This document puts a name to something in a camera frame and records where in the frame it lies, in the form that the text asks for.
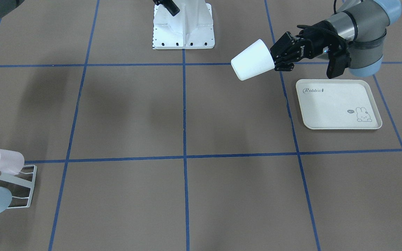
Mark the pink plastic cup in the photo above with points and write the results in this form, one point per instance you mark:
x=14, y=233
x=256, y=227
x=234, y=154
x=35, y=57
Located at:
x=11, y=162

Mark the cream plastic tray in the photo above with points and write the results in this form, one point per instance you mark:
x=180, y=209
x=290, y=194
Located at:
x=337, y=104

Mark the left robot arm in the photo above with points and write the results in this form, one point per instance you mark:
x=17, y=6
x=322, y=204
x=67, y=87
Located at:
x=351, y=38

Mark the pale green plastic cup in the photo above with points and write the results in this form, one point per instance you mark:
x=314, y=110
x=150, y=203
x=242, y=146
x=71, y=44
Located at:
x=253, y=61

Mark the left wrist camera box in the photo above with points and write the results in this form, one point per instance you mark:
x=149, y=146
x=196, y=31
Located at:
x=338, y=62

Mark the white wire cup rack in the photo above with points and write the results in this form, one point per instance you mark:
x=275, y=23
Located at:
x=21, y=186

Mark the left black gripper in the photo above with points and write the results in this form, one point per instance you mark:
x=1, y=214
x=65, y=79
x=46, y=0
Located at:
x=312, y=48

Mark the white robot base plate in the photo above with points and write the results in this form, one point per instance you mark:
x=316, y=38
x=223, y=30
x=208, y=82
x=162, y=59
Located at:
x=192, y=28

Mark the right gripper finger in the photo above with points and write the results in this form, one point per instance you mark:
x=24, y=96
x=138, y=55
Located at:
x=172, y=8

